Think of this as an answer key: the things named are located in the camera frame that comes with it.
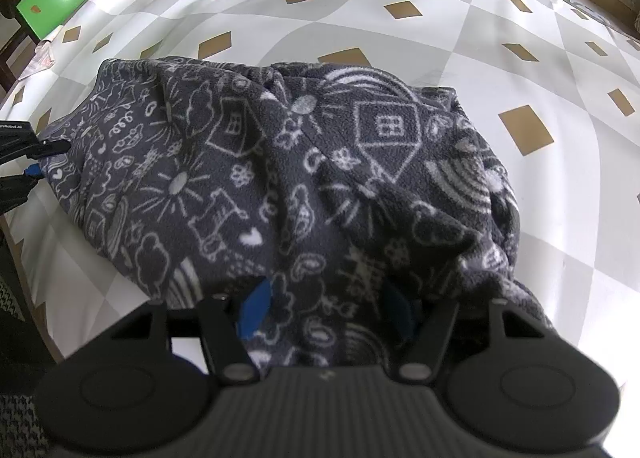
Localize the grey white checkered tablecloth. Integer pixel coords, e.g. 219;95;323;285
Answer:
0;0;640;458

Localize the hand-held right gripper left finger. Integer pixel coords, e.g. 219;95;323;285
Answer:
109;279;274;385

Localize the crumpled pink paper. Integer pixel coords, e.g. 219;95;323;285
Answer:
24;39;57;77

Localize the grey patterned fleece jacket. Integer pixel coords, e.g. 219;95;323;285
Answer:
37;56;557;370

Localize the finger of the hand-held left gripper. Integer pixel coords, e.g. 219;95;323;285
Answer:
0;164;46;213
30;139;72;159

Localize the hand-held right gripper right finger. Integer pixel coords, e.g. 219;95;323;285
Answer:
382;282;544;385

